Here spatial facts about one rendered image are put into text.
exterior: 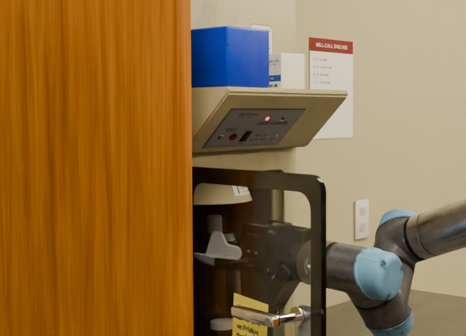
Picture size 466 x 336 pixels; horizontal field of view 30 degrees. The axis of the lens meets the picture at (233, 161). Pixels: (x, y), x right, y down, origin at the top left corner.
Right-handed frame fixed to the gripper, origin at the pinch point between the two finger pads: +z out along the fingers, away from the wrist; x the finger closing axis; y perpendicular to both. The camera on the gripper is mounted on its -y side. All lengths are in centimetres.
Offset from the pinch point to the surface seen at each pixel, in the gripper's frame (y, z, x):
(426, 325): -29, 0, -79
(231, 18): 41.2, -4.5, 3.6
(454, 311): -29, 2, -98
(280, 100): 27.9, -15.8, 4.0
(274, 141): 20.7, -9.5, -3.0
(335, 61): 37, 38, -90
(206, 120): 24.7, -12.5, 17.5
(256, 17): 41.8, -4.5, -3.1
